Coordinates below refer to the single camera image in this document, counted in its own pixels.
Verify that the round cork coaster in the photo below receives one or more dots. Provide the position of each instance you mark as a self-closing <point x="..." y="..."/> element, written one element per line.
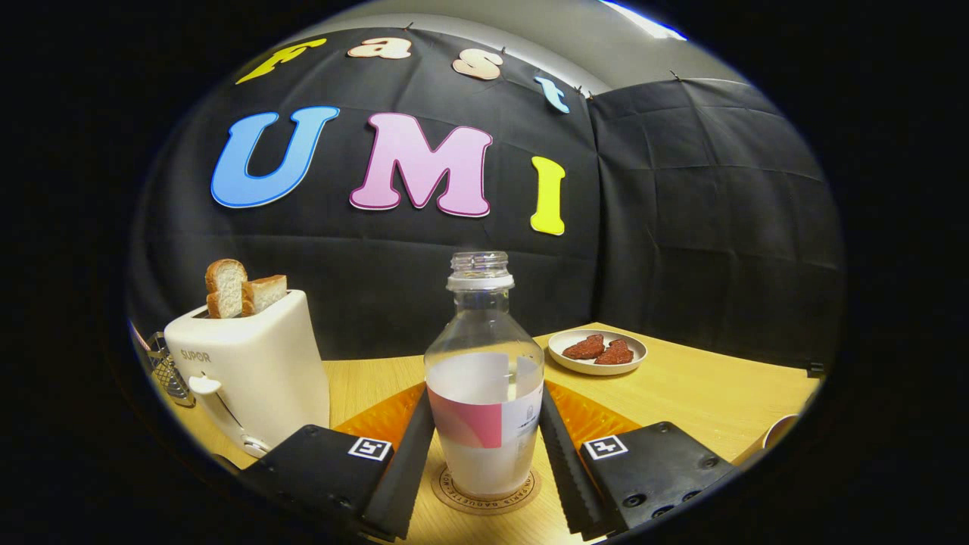
<point x="454" y="496"/>

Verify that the round white plate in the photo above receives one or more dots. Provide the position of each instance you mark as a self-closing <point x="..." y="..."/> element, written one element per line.
<point x="560" y="356"/>

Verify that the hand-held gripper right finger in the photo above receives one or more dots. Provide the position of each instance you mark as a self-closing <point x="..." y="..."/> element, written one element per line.
<point x="568" y="469"/>

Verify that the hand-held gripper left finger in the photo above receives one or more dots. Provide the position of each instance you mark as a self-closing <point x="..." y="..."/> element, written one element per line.
<point x="405" y="469"/>

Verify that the bread slice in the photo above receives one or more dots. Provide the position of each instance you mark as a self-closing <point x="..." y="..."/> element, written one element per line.
<point x="266" y="294"/>
<point x="225" y="291"/>

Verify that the black backdrop cloth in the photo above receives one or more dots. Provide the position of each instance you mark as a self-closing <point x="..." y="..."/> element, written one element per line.
<point x="681" y="227"/>

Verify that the wooden table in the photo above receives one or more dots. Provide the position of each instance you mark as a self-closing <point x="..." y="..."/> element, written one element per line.
<point x="704" y="401"/>

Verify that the red meat piece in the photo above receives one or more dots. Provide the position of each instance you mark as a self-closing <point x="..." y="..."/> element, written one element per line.
<point x="583" y="348"/>
<point x="617" y="353"/>

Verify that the white toaster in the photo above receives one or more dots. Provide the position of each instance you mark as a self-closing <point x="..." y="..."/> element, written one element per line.
<point x="257" y="378"/>

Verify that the clear juice bottle pink label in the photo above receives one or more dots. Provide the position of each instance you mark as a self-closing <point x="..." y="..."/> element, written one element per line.
<point x="484" y="378"/>

